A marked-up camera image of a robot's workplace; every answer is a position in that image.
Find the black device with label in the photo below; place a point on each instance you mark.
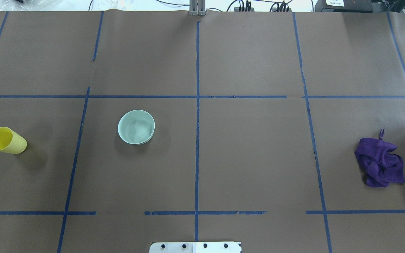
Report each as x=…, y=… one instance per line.
x=354, y=6

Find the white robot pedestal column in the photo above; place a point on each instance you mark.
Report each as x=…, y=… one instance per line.
x=196, y=247

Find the mint green bowl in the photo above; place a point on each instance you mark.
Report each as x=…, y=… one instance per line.
x=136, y=127

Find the yellow plastic cup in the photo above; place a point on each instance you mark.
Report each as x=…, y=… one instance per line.
x=11, y=142

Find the aluminium frame post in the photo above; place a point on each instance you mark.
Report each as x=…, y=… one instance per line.
x=197, y=8

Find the purple cloth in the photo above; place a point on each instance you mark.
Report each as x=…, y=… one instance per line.
x=379, y=165

